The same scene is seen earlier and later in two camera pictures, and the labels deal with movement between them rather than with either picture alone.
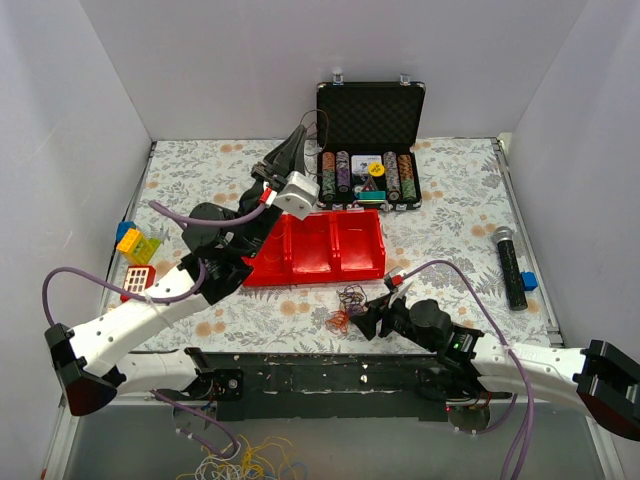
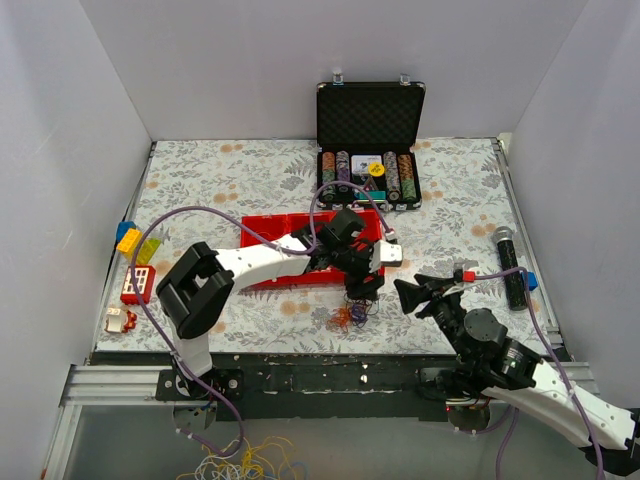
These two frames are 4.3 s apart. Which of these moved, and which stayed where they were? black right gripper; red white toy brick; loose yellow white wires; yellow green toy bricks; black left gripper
Moved: black right gripper; black left gripper
Stayed: yellow green toy bricks; loose yellow white wires; red white toy brick
